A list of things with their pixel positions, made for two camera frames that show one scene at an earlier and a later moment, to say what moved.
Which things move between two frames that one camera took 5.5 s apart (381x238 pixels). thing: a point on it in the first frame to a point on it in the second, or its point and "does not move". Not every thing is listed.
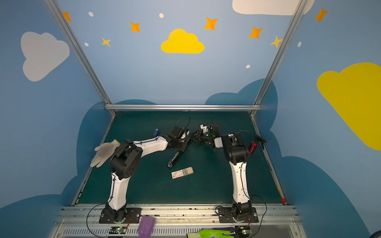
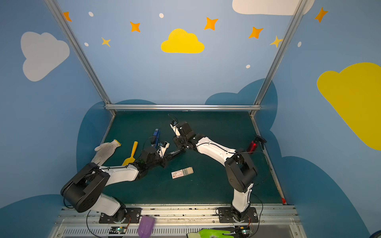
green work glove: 205,233 does not move
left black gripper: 184,140 to 166,154
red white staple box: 181,173 does not move
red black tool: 254,144 does not move
